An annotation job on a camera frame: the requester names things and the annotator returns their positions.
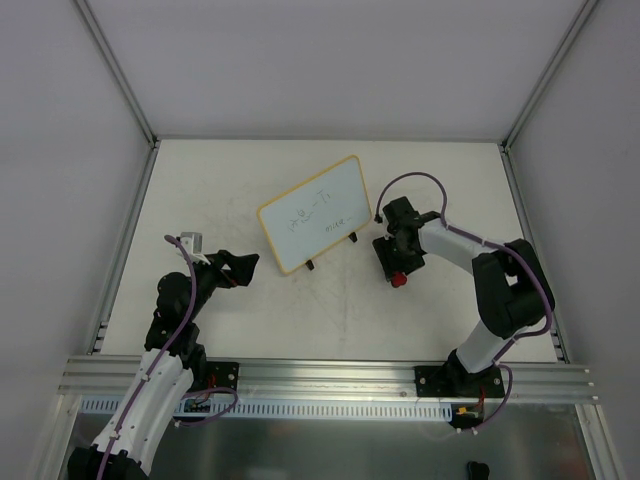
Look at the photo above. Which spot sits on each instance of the yellow framed whiteboard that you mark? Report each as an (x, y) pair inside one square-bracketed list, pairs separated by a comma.
[(312, 217)]

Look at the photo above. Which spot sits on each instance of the aluminium mounting rail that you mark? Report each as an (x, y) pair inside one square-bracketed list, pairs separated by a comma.
[(546, 383)]

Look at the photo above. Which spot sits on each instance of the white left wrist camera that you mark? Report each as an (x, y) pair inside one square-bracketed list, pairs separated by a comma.
[(189, 245)]

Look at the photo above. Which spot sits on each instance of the red whiteboard eraser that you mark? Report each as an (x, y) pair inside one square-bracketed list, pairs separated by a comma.
[(398, 279)]

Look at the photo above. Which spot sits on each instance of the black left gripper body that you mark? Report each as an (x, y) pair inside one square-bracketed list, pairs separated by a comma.
[(223, 266)]

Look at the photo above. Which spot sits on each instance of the black object bottom edge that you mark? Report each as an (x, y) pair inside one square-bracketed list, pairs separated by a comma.
[(477, 471)]

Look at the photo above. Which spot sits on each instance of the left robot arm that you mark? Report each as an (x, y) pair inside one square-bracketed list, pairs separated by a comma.
[(172, 367)]

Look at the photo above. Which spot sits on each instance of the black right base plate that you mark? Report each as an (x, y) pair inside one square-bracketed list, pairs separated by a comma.
[(444, 382)]

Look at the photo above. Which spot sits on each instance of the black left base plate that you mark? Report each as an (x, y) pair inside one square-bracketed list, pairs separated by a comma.
[(217, 374)]

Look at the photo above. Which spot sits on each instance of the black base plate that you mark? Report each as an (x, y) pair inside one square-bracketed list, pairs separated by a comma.
[(217, 374), (444, 382)]

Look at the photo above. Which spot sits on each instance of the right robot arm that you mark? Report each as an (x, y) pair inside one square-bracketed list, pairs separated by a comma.
[(511, 290)]

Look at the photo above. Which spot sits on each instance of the white slotted cable duct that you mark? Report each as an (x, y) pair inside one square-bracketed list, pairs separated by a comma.
[(293, 409)]

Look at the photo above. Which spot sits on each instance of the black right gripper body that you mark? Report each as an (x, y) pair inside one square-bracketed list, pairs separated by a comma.
[(395, 257)]

